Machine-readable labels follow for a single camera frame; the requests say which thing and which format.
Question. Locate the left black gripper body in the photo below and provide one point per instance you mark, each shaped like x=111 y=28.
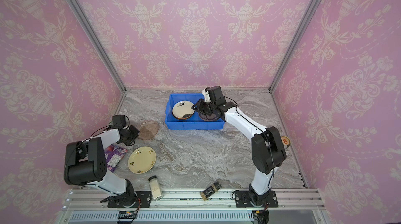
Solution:
x=131 y=134

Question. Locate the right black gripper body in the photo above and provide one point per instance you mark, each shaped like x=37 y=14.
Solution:
x=203 y=108

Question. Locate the grey translucent plate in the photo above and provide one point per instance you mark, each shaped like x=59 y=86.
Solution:
x=208 y=117

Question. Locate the brown translucent plate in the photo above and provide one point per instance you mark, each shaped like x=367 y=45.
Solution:
x=148 y=130

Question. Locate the cream flower plate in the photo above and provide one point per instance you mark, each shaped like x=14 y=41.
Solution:
x=142 y=160

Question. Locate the cream plate black patch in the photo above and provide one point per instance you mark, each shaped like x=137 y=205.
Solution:
x=183 y=110

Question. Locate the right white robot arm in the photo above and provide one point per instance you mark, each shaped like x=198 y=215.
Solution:
x=268 y=152

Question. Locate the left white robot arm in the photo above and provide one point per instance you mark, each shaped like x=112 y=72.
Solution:
x=86 y=165

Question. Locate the blue plastic bin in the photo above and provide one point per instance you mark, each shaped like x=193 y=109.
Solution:
x=194 y=122

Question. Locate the purple snack bag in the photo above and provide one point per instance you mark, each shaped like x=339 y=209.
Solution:
x=114 y=155

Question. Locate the white spice jar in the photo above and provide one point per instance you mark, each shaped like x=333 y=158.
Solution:
x=155 y=188

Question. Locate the green drink can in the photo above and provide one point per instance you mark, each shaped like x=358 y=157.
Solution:
x=286 y=141

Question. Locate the dark spice jar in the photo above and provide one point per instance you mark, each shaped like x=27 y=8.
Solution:
x=212 y=189

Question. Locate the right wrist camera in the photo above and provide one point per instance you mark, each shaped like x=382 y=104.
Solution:
x=206 y=95

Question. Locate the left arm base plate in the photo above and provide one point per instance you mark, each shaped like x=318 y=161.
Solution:
x=143 y=199

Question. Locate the aluminium frame rail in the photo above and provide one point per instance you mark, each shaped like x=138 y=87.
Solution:
x=185 y=206

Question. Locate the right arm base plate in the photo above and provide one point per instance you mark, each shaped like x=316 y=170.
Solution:
x=248 y=199

